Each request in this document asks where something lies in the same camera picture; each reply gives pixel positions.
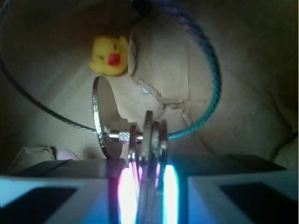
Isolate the pink plush rabbit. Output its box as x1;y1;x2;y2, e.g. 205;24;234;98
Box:
56;148;80;161

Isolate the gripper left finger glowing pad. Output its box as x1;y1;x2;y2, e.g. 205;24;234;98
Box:
0;159;136;224

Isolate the yellow rubber duck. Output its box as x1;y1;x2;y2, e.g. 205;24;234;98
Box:
89;35;129;76

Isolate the brown paper bag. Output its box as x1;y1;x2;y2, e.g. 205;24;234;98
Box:
0;0;299;169

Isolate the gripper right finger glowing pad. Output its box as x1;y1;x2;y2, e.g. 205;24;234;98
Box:
163;154;299;224

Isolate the silver key bunch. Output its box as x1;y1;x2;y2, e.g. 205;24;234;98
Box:
0;0;221;224

